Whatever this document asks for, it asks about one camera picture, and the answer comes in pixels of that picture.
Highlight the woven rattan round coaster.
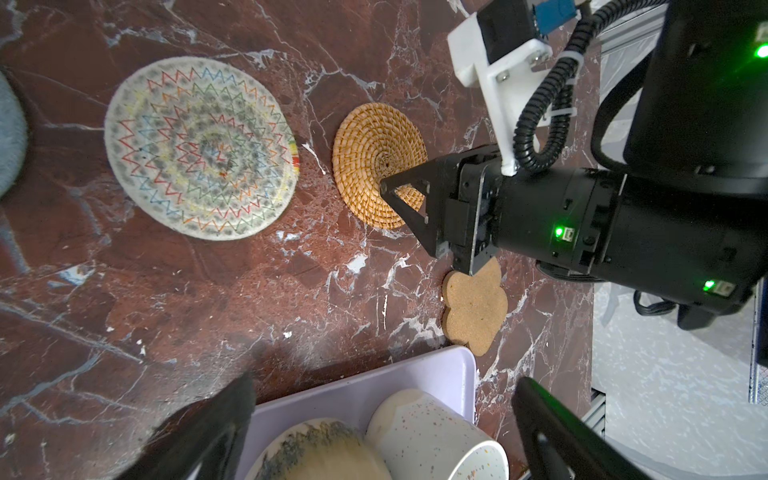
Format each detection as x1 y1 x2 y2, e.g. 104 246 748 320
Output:
332 103 427 230

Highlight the beige ceramic mug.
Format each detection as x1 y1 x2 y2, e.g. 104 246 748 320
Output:
246 418 391 480

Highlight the white speckled mug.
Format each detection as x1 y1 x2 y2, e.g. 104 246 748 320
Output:
365 389 510 479

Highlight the white patterned round coaster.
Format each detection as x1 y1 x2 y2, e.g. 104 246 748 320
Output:
104 56 300 241

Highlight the lavender tray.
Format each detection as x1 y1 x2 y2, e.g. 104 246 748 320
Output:
235 346 476 479

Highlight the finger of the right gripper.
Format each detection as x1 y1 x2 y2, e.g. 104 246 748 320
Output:
380 158 456 258

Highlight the cork paw-shaped coaster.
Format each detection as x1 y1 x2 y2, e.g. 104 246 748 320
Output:
441 258 508 357

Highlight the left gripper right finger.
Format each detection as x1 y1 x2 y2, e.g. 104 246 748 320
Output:
512 377 649 480

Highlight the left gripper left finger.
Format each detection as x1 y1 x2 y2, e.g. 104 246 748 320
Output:
119 373 255 479

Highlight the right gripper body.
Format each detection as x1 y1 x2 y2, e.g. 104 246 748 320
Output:
443 145 624 282

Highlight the blue-grey round coaster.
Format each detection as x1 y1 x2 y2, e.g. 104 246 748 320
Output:
0 75 29 197

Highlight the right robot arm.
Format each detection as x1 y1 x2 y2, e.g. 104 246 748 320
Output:
380 1 767 330

